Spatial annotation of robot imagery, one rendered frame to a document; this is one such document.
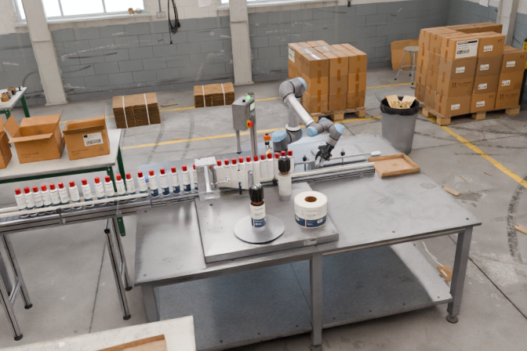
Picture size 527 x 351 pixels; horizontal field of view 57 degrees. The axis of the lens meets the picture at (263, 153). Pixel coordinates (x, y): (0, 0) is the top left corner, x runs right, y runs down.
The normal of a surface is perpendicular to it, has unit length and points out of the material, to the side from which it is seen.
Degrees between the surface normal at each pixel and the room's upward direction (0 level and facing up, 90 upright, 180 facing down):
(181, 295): 1
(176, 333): 0
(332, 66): 90
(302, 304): 1
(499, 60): 89
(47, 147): 90
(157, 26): 90
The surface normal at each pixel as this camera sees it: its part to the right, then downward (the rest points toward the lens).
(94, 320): -0.05, -0.90
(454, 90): 0.19, 0.41
